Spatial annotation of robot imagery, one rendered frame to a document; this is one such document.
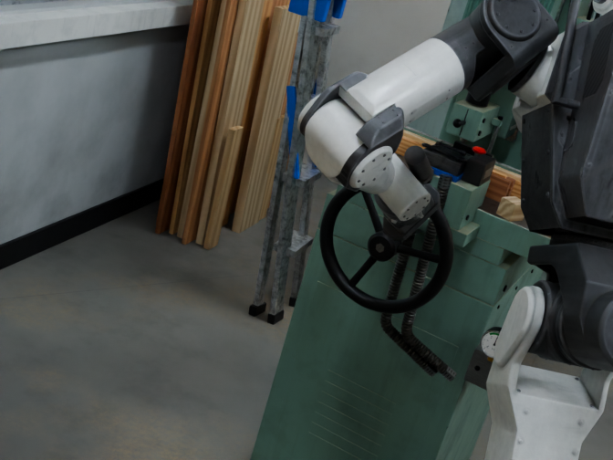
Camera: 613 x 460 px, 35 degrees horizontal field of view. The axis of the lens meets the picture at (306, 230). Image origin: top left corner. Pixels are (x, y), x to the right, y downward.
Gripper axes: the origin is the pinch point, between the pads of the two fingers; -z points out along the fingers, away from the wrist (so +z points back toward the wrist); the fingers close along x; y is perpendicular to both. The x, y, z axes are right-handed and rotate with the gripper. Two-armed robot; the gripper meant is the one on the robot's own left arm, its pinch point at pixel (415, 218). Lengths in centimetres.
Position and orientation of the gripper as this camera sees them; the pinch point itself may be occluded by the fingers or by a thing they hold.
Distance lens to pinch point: 184.0
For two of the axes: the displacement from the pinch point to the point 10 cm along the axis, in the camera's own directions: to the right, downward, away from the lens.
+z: -2.6, -2.6, -9.3
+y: -6.4, -6.7, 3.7
